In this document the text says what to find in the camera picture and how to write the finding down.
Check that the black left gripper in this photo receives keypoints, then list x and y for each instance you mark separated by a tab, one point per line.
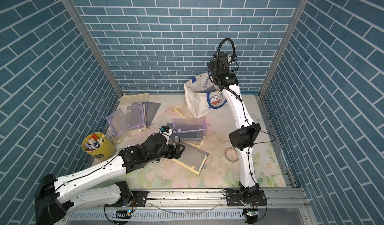
171	155

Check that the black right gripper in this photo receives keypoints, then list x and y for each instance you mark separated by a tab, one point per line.
210	68

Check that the grey purple mesh pouch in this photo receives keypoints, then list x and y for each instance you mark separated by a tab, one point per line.
188	129

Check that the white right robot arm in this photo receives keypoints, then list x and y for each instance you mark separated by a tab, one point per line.
243	138

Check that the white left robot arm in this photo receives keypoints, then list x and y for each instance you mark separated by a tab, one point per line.
57	197

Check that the purple mesh pouch upright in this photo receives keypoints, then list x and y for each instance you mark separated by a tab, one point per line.
137	116

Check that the white canvas Doraemon tote bag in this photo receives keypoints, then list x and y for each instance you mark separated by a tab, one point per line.
200	103

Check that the yellow mesh pouch by bag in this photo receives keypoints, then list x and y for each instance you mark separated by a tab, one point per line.
182	110

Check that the yellow cup of markers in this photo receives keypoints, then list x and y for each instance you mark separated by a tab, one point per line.
98	146

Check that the clear tape roll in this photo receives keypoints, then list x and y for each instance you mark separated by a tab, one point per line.
231	155

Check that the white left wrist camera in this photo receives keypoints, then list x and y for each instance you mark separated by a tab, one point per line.
165	130

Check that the aluminium corner frame post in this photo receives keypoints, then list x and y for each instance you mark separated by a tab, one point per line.
283	45

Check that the aluminium front rail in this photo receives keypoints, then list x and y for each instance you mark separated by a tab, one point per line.
228	197

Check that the left aluminium corner post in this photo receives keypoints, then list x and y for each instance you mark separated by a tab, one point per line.
81	26

